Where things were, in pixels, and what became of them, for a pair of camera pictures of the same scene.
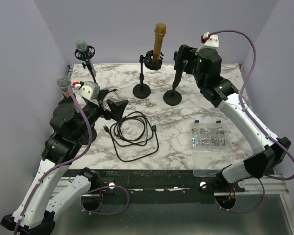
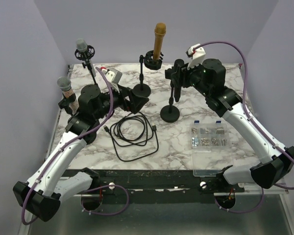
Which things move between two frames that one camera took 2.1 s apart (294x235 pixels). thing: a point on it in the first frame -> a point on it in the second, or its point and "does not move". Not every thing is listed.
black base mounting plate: x=158 y=186 does not move
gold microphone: x=160 y=30 does not move
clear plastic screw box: x=211 y=150 does not move
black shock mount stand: x=141 y=90 does not move
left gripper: x=118 y=107 -> x=135 y=103
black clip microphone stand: x=173 y=98 -> x=171 y=113
